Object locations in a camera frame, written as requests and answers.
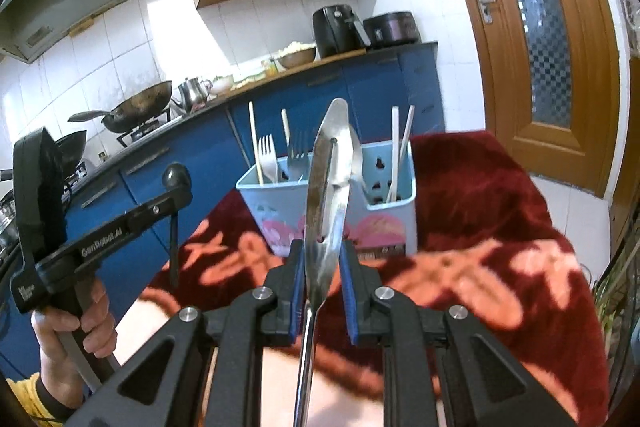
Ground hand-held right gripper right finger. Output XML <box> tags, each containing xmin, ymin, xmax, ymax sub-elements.
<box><xmin>340</xmin><ymin>239</ymin><xmax>578</xmax><ymax>427</ymax></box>

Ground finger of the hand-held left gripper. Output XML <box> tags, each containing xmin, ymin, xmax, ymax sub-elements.
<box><xmin>125</xmin><ymin>188</ymin><xmax>194</xmax><ymax>234</ymax></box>

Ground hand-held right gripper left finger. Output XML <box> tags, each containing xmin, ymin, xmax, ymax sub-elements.
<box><xmin>65</xmin><ymin>239</ymin><xmax>306</xmax><ymax>427</ymax></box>

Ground black ladle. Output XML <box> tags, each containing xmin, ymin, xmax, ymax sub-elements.
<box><xmin>161</xmin><ymin>163</ymin><xmax>193</xmax><ymax>288</ymax></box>

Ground steel spatula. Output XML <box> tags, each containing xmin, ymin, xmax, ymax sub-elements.
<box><xmin>292</xmin><ymin>98</ymin><xmax>351</xmax><ymax>427</ymax></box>

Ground light blue utensil holder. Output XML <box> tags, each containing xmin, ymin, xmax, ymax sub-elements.
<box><xmin>235</xmin><ymin>141</ymin><xmax>418</xmax><ymax>258</ymax></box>

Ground white plastic fork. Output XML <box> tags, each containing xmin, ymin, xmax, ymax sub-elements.
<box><xmin>256</xmin><ymin>134</ymin><xmax>279</xmax><ymax>184</ymax></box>

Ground steel fork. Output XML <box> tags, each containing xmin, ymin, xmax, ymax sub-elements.
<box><xmin>287</xmin><ymin>130</ymin><xmax>312</xmax><ymax>180</ymax></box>

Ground person's left forearm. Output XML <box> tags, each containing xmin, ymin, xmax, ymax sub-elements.
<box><xmin>7</xmin><ymin>372</ymin><xmax>83</xmax><ymax>423</ymax></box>

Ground person's left hand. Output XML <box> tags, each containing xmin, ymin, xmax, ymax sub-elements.
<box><xmin>31</xmin><ymin>279</ymin><xmax>121</xmax><ymax>408</ymax></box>

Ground steel pot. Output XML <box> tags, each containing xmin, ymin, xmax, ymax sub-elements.
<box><xmin>0</xmin><ymin>187</ymin><xmax>21</xmax><ymax>258</ymax></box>

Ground blue kitchen base cabinets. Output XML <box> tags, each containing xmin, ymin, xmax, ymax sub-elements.
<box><xmin>0</xmin><ymin>42</ymin><xmax>447</xmax><ymax>380</ymax></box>

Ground black pan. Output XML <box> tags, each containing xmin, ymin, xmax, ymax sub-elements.
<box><xmin>52</xmin><ymin>130</ymin><xmax>88</xmax><ymax>168</ymax></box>

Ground gas stove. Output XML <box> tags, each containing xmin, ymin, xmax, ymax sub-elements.
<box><xmin>115</xmin><ymin>114</ymin><xmax>173</xmax><ymax>145</ymax></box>

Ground black wok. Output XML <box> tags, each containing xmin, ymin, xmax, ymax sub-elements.
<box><xmin>67</xmin><ymin>80</ymin><xmax>173</xmax><ymax>134</ymax></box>

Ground steel kettle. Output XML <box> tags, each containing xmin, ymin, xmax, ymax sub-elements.
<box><xmin>177</xmin><ymin>77</ymin><xmax>213</xmax><ymax>112</ymax></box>

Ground white chopstick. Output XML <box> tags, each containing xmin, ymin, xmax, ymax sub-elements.
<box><xmin>395</xmin><ymin>105</ymin><xmax>416</xmax><ymax>172</ymax></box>
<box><xmin>385</xmin><ymin>106</ymin><xmax>401</xmax><ymax>204</ymax></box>
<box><xmin>248</xmin><ymin>102</ymin><xmax>264</xmax><ymax>184</ymax></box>

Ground ceramic teapot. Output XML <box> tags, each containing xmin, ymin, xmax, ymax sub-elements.
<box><xmin>207</xmin><ymin>74</ymin><xmax>236</xmax><ymax>96</ymax></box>

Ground red floral blanket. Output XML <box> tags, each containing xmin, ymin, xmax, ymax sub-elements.
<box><xmin>135</xmin><ymin>131</ymin><xmax>611</xmax><ymax>427</ymax></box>

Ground bowl of food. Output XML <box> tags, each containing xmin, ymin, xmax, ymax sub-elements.
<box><xmin>274</xmin><ymin>41</ymin><xmax>318</xmax><ymax>70</ymax></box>

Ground kitchen countertop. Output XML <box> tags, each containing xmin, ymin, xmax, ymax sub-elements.
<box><xmin>60</xmin><ymin>39</ymin><xmax>438</xmax><ymax>168</ymax></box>

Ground black air fryer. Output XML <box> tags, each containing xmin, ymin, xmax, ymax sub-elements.
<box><xmin>312</xmin><ymin>4</ymin><xmax>372</xmax><ymax>58</ymax></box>

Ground dark rice cooker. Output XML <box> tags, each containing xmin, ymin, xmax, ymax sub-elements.
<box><xmin>362</xmin><ymin>11</ymin><xmax>421</xmax><ymax>50</ymax></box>

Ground wooden door with glass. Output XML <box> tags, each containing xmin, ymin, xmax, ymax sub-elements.
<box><xmin>425</xmin><ymin>0</ymin><xmax>636</xmax><ymax>200</ymax></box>

